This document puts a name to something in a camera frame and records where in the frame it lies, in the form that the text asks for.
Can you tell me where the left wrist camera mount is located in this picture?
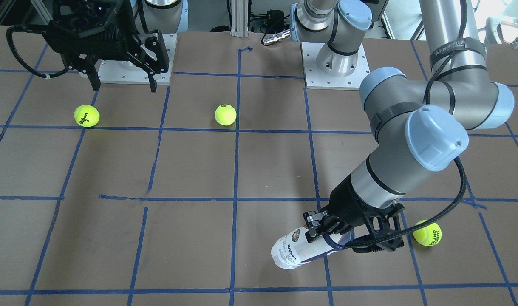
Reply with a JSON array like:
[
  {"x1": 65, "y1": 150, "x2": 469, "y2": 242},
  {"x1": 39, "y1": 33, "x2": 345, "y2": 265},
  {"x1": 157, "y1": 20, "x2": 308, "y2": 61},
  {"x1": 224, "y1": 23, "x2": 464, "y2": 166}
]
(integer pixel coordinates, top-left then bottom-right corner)
[{"x1": 346, "y1": 201, "x2": 405, "y2": 253}]

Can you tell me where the Wilson tennis ball can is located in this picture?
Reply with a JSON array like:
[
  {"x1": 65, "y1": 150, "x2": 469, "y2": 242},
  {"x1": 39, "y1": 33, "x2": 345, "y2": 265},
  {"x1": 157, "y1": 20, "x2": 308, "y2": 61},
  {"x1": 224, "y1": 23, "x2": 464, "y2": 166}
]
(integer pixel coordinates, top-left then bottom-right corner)
[{"x1": 271, "y1": 225, "x2": 355, "y2": 269}]

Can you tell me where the tennis ball centre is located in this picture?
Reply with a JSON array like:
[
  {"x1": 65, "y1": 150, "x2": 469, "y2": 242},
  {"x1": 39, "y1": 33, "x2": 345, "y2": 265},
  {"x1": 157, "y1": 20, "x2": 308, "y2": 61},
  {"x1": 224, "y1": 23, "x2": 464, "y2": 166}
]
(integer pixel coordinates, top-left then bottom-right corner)
[{"x1": 412, "y1": 223, "x2": 442, "y2": 247}]

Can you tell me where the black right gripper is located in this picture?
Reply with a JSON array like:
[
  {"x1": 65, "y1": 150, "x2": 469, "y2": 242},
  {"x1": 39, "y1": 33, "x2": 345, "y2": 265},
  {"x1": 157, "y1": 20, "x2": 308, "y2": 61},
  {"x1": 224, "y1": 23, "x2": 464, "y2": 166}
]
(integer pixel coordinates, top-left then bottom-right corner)
[{"x1": 63, "y1": 0, "x2": 170, "y2": 93}]

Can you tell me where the silver cylindrical connector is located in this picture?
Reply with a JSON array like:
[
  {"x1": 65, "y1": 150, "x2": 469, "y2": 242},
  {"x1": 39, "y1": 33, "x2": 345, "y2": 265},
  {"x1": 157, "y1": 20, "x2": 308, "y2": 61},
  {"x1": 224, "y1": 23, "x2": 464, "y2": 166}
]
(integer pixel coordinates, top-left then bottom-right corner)
[{"x1": 261, "y1": 29, "x2": 291, "y2": 46}]

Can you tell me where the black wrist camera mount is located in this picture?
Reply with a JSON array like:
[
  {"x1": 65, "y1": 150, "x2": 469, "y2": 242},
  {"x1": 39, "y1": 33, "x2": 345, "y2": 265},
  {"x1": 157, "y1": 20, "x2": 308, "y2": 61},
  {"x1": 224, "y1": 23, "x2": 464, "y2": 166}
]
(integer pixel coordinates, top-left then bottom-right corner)
[{"x1": 43, "y1": 0, "x2": 103, "y2": 56}]

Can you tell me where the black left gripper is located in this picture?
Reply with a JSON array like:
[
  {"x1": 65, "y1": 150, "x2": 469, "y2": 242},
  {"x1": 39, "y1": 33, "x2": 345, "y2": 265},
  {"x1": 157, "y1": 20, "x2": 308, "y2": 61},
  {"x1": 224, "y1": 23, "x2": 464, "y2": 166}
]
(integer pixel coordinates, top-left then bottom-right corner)
[{"x1": 303, "y1": 176, "x2": 380, "y2": 243}]

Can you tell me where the aluminium frame post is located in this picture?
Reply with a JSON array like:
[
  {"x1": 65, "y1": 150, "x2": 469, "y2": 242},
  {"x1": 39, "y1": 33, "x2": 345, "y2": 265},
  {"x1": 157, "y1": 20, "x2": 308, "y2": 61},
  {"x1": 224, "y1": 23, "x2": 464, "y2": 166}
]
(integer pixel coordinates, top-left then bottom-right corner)
[{"x1": 229, "y1": 0, "x2": 249, "y2": 40}]

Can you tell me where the tennis ball with black print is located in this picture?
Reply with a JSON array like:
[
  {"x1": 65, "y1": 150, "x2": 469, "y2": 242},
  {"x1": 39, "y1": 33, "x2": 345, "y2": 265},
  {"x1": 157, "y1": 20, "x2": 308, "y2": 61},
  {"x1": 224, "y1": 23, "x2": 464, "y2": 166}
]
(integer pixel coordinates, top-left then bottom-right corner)
[{"x1": 214, "y1": 104, "x2": 237, "y2": 126}]

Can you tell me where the tennis ball far end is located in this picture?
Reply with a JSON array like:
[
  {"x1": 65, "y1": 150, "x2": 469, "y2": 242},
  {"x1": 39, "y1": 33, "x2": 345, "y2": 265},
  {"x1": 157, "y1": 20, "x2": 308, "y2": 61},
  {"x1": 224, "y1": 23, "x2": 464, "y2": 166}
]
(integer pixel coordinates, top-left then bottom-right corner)
[{"x1": 74, "y1": 105, "x2": 101, "y2": 128}]

